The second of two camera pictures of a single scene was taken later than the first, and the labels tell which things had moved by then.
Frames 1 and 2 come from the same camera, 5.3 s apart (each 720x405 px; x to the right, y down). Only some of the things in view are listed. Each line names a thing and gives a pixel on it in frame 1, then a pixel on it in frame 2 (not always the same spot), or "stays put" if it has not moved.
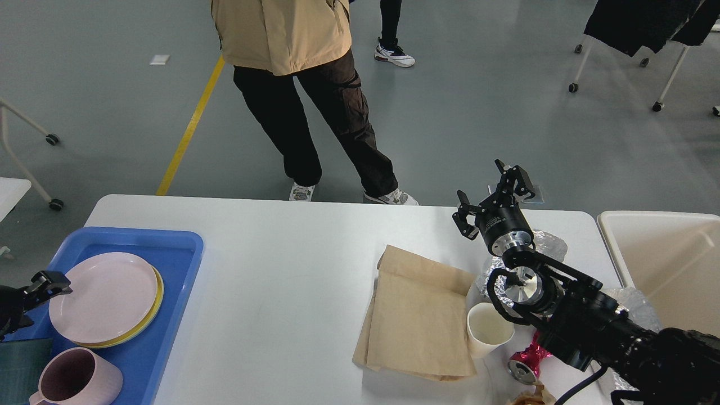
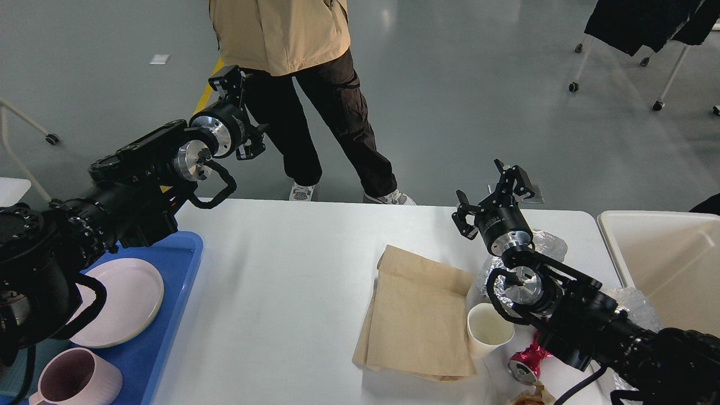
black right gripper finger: x=465 y=210 stays put
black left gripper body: x=12 y=315 → x=227 y=122
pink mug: x=76 y=376 stays put
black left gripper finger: x=45 y=284 → x=230 y=81
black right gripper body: x=502 y=224 stays put
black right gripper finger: x=522 y=184 stays put
